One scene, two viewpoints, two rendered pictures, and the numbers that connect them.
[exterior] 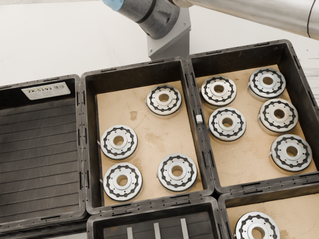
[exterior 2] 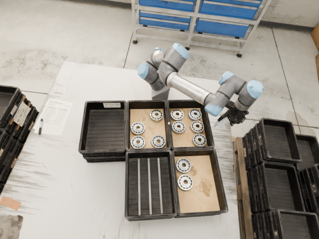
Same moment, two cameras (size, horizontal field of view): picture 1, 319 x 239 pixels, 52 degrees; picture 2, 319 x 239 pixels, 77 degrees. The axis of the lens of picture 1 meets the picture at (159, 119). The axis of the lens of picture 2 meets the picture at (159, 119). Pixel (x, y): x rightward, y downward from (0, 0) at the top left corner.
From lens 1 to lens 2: 0.59 m
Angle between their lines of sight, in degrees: 6
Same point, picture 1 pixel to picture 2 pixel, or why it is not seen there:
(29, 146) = (101, 125)
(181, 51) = (164, 97)
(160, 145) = (153, 132)
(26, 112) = (101, 112)
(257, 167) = (187, 143)
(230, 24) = not seen: hidden behind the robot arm
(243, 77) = (186, 111)
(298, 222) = (198, 164)
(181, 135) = (161, 129)
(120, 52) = (139, 93)
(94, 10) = (129, 73)
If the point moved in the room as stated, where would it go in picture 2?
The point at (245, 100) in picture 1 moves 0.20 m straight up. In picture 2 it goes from (186, 119) to (192, 105)
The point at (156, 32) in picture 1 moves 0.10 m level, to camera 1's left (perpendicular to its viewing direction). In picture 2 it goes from (156, 88) to (144, 88)
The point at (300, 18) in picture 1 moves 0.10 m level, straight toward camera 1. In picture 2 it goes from (198, 98) to (189, 113)
